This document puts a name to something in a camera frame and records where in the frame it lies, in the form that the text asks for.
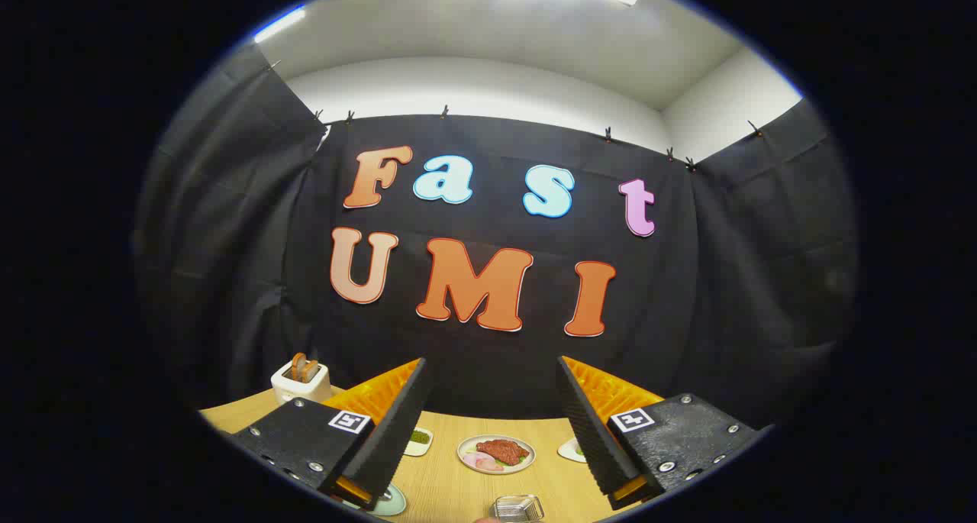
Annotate metal wire basket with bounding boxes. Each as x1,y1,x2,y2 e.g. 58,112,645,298
491,495,545,523

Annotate white toaster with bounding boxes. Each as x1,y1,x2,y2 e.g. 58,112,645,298
271,359,333,403

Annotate white oval plate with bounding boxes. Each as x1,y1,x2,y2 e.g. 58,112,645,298
456,434,537,475

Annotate row of black cloth clips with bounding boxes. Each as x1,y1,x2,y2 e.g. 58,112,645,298
267,60,764,171

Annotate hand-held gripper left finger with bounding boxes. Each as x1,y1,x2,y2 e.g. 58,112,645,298
229,357,434,511

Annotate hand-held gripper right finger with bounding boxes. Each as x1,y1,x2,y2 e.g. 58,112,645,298
556,355,768,512

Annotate teal round plate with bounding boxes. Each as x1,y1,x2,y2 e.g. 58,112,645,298
343,483,408,517

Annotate brown meat steak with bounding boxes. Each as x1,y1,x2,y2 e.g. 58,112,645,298
477,439,530,467

